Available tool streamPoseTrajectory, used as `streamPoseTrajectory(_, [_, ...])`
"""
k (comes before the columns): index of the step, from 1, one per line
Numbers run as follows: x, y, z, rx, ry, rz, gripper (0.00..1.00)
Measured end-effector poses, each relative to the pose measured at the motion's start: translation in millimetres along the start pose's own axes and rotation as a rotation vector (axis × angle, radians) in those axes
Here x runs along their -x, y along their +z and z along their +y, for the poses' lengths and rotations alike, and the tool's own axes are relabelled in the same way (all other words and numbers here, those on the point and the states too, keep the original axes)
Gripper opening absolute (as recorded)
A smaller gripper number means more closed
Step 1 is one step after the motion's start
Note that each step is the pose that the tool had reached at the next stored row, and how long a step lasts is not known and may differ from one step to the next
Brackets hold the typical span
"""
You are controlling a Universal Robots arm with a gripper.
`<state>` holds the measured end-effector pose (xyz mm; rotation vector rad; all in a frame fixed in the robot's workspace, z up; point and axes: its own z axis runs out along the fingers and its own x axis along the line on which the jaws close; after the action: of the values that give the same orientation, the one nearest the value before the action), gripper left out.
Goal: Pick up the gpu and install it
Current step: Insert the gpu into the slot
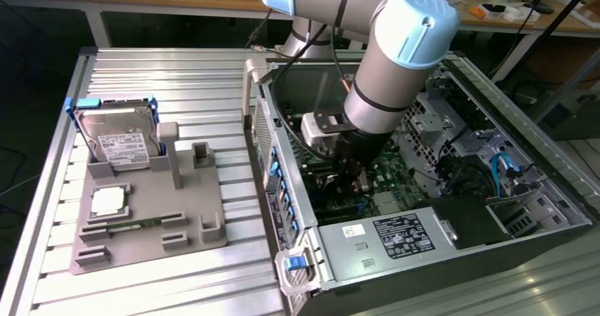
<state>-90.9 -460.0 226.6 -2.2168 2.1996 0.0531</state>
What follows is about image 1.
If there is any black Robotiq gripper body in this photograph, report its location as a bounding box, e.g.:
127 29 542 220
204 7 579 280
333 127 393 166

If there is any black expansion slot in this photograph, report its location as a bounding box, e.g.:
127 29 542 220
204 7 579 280
313 203 365 223

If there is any silver chipset heatsink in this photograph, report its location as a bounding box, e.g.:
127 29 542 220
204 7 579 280
372 192 404 215

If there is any green motherboard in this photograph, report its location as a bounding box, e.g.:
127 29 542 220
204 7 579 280
285 117 439 226

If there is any metal disk bay cage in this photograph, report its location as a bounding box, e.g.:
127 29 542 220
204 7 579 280
401 91 499 198

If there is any grey power supply unit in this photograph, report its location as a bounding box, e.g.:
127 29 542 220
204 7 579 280
311 209 459 284

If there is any black plastic air shroud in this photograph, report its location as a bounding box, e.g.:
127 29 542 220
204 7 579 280
432 196 515 251

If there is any open black PC case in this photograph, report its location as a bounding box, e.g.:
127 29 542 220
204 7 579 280
241 51 600 316

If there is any dark equipment box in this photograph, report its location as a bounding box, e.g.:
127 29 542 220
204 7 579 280
538 90 600 142

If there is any green RAM stick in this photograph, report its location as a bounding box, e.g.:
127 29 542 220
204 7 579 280
105 217 164 231

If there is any grey plastic parts rack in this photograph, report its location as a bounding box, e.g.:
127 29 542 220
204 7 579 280
69 121 230 277

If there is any white and black device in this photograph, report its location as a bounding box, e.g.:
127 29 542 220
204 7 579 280
483 1 532 22

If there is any hard disk in blue caddy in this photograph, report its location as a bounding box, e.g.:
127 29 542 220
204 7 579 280
65 94 164 173

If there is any black slanted pole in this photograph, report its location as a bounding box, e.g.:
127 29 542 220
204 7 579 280
487 0 598 81

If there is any silver CPU chip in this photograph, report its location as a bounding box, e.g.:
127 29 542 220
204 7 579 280
90 188 130 215

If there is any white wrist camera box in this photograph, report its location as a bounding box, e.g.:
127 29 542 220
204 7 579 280
300 108 351 156

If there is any blue disk wire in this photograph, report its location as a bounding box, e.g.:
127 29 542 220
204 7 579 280
490 150 518 200

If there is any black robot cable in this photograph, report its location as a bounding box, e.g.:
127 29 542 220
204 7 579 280
244 0 359 162

